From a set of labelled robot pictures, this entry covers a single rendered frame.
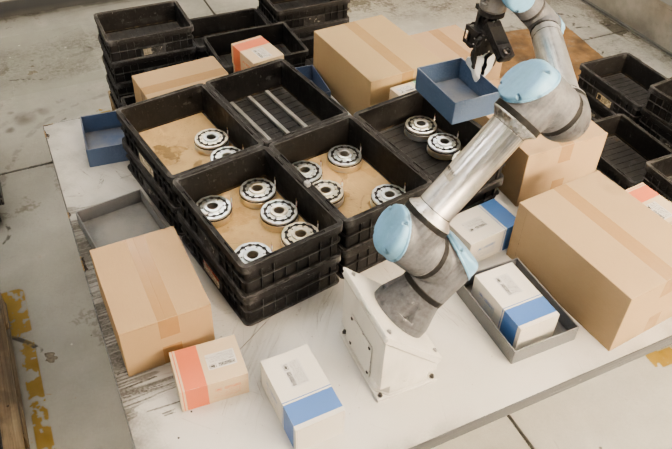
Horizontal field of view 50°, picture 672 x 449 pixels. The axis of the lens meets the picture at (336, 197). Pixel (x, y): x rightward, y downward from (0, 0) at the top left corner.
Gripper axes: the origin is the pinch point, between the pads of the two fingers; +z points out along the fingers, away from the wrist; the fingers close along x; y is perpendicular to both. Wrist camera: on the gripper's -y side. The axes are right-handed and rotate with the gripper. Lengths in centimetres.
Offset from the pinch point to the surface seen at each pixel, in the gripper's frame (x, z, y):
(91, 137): 99, 49, 72
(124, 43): 71, 60, 157
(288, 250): 66, 24, -25
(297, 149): 46, 27, 17
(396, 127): 9.1, 29.8, 23.3
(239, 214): 69, 34, 2
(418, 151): 8.8, 29.8, 9.2
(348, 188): 36.6, 31.7, 0.9
